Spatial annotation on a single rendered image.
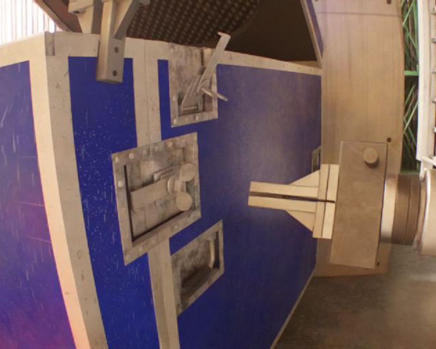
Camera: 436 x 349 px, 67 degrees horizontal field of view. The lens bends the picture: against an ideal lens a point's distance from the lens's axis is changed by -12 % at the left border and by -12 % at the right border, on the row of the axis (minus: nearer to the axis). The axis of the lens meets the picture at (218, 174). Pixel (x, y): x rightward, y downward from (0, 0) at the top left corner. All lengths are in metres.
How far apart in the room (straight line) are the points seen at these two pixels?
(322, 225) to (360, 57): 1.30
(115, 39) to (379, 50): 1.41
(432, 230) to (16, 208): 0.42
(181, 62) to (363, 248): 0.34
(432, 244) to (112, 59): 0.36
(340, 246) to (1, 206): 0.37
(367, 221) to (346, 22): 1.33
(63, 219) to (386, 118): 1.50
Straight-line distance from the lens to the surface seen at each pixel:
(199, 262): 0.61
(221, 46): 0.50
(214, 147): 0.57
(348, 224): 0.38
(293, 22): 1.28
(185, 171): 0.48
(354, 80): 1.64
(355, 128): 1.65
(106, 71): 0.36
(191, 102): 0.53
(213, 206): 0.58
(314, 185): 0.41
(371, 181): 0.39
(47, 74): 0.33
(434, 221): 0.37
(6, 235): 0.46
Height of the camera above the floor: 0.90
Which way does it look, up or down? 14 degrees down
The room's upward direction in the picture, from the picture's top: 2 degrees counter-clockwise
